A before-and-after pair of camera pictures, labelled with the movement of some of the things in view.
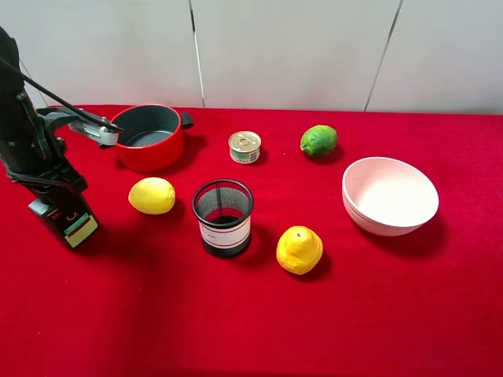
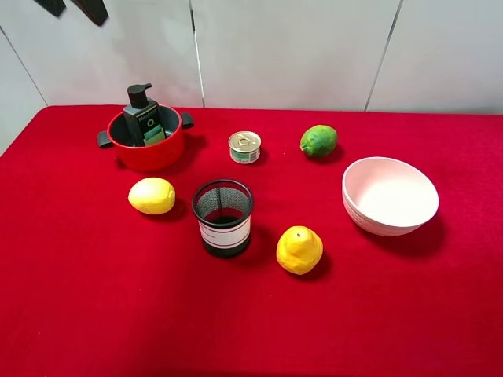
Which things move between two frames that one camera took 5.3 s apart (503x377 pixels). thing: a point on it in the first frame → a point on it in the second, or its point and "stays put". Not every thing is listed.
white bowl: [387, 197] stays put
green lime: [318, 140] stays put
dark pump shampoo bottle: [68, 212] → [144, 115]
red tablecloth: [86, 312] stays put
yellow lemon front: [299, 250] stays put
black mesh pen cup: [222, 208] stays put
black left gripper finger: [69, 183] → [95, 9]
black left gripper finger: [44, 186] → [56, 7]
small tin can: [244, 147] stays put
